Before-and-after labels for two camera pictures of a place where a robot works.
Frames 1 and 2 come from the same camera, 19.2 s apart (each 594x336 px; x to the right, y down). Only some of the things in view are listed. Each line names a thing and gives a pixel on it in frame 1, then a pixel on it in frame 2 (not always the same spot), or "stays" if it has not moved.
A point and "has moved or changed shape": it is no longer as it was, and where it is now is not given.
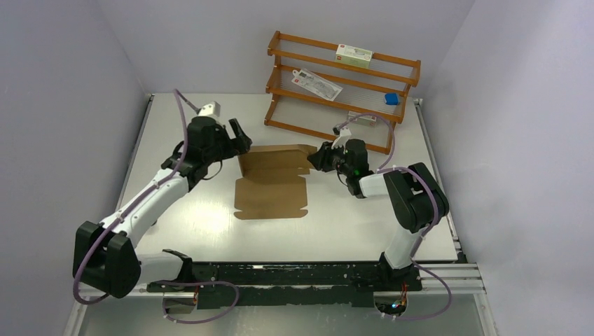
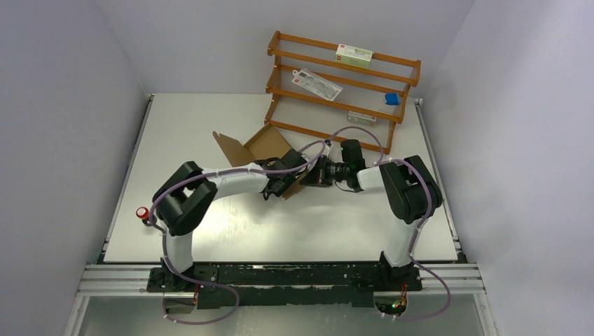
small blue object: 391,99 stays
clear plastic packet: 316,84 stays
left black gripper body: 222,147 → 288,181
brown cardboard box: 272,187 has moved or changed shape
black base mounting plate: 289,284 stays
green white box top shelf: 354,56 stays
